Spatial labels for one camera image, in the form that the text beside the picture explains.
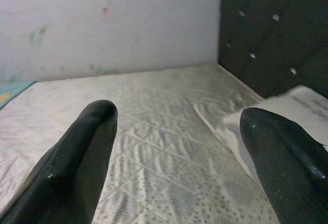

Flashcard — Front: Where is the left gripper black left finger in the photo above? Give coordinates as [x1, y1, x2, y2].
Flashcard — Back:
[0, 100, 118, 224]

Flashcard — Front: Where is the dark tufted headboard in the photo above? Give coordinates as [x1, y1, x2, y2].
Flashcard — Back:
[217, 0, 328, 99]

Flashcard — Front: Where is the white pillow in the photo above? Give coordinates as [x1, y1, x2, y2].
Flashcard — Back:
[222, 85, 328, 184]

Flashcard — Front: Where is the grey quilted mattress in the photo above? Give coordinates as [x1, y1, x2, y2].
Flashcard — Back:
[0, 64, 282, 224]

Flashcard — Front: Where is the teal blanket with colourful shapes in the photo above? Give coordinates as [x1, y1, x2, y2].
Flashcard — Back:
[0, 80, 36, 110]

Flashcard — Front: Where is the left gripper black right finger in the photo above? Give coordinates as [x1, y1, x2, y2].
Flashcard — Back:
[239, 108, 328, 224]

